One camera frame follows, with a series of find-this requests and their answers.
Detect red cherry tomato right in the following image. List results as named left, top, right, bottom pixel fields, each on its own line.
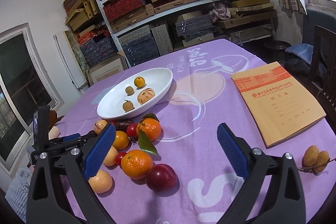
left=126, top=123, right=138, bottom=138

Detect blue cushion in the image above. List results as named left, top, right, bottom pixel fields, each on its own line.
left=285, top=43, right=314, bottom=65

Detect pink cloth on shelf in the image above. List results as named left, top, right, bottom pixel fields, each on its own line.
left=209, top=2, right=231, bottom=23

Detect mandarin with green leaf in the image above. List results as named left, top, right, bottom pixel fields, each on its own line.
left=136, top=113, right=162, bottom=155

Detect small yellow orange in plate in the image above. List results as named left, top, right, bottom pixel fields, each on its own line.
left=134, top=76, right=146, bottom=89

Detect red cherry tomato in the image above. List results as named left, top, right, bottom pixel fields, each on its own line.
left=115, top=151, right=127, bottom=166
left=126, top=123, right=138, bottom=138

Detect metal storage shelf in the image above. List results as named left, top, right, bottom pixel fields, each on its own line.
left=63, top=0, right=277, bottom=71

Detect orange paper notebook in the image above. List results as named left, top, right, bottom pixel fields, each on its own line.
left=231, top=62, right=326, bottom=148

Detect striped beige melon fruit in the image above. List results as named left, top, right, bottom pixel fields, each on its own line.
left=93, top=119, right=108, bottom=135

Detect longan pair on twig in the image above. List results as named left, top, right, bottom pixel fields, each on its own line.
left=298, top=145, right=335, bottom=175

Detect framed picture leaning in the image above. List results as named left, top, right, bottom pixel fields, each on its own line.
left=87, top=53, right=127, bottom=86

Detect red cherry tomato front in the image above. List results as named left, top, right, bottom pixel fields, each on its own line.
left=115, top=151, right=127, bottom=166

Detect dark wooden chair right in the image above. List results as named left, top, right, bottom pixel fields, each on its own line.
left=309, top=26, right=335, bottom=123

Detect orange yellow tomato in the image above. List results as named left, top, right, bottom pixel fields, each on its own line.
left=112, top=131, right=129, bottom=150

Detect large dark red plum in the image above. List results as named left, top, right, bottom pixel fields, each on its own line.
left=145, top=164, right=178, bottom=192

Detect large yellow pear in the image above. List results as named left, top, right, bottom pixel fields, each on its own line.
left=88, top=169, right=113, bottom=194

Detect purple tablecloth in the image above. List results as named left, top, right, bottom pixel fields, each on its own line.
left=58, top=39, right=335, bottom=223

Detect small brown longan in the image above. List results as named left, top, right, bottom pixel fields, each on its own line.
left=122, top=100, right=134, bottom=113

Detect white oval plate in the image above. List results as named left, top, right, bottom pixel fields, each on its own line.
left=97, top=68, right=173, bottom=119

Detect speckled beige fruit in plate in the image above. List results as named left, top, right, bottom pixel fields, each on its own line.
left=137, top=88, right=155, bottom=105

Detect medium yellow pear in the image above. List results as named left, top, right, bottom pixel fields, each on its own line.
left=103, top=146, right=118, bottom=166

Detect large orange mandarin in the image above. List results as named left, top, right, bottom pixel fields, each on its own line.
left=121, top=149, right=153, bottom=180

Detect dark date fruit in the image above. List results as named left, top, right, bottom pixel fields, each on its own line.
left=112, top=119, right=134, bottom=132

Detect window with white frame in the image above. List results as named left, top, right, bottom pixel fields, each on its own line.
left=1, top=23, right=64, bottom=176

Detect beige glasses case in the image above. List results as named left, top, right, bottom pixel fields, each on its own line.
left=49, top=126, right=60, bottom=140

